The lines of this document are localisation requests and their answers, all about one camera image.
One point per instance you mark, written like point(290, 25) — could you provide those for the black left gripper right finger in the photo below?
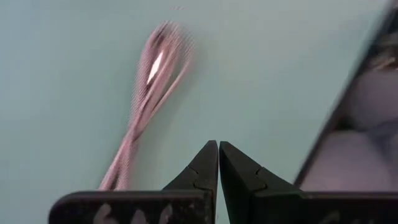
point(248, 193)

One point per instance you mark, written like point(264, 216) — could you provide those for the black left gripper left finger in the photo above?
point(186, 205)

